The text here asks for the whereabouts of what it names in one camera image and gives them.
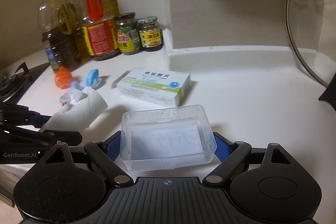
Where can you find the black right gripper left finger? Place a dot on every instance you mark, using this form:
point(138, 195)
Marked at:
point(101, 157)

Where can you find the crumpled blue face mask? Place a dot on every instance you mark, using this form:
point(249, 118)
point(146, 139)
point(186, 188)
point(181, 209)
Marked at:
point(92, 80)

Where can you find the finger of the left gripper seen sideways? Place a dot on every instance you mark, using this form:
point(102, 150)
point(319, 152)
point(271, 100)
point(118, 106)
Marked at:
point(55, 134)

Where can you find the yellow label sauce jar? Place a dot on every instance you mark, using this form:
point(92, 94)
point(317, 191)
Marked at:
point(150, 33)

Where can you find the dark oil bottle blue label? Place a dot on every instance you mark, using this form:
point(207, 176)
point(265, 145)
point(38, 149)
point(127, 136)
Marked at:
point(58, 35)

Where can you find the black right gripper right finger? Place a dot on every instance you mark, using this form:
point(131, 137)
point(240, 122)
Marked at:
point(232, 156)

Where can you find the yellow oil bottle behind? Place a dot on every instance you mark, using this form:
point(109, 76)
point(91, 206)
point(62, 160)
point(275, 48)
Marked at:
point(74, 11)

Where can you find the clear plastic box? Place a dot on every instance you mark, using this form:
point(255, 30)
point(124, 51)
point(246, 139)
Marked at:
point(166, 139)

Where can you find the white paper ball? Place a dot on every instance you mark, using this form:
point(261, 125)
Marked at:
point(72, 100)

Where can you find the orange mesh scrubber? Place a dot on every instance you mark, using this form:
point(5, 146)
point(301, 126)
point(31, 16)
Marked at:
point(63, 78)

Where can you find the glass pot lid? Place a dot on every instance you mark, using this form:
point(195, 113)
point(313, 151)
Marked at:
point(310, 25)

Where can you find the black gas stove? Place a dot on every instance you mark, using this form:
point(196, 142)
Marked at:
point(14, 87)

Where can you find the white green medicine box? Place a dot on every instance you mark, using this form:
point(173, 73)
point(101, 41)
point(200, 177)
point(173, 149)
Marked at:
point(164, 88)

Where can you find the green label sauce jar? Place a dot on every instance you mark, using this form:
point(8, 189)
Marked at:
point(127, 33)

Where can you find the oil bottle red handle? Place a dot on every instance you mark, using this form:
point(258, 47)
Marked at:
point(99, 29)

